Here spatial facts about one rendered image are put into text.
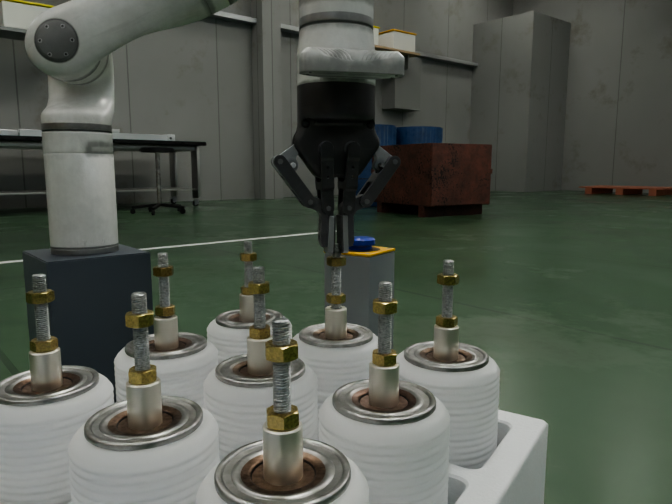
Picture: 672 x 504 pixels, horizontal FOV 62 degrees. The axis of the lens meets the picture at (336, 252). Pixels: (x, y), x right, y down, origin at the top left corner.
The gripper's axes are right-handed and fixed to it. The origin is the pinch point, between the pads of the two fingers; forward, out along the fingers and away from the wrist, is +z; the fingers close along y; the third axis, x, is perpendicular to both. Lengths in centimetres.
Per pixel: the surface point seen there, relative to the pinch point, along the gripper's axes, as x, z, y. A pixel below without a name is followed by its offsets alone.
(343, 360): 4.9, 11.5, 0.4
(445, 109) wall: -955, -115, -432
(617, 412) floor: -25, 36, -56
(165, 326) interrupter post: 0.9, 8.3, 16.6
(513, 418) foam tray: 7.7, 17.6, -15.9
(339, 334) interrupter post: 1.2, 10.1, -0.1
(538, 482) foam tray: 11.1, 22.5, -16.8
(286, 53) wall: -786, -170, -108
